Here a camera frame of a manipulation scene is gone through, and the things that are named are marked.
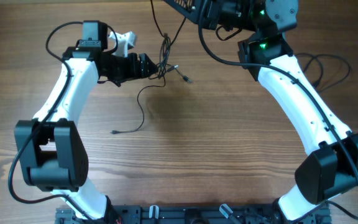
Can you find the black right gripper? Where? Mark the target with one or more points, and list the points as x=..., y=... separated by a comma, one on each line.
x=182, y=7

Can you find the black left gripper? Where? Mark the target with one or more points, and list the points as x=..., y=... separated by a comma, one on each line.
x=139, y=65

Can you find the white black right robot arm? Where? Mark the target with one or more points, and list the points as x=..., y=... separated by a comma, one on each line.
x=331, y=165

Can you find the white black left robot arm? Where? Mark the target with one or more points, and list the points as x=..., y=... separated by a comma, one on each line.
x=50, y=151

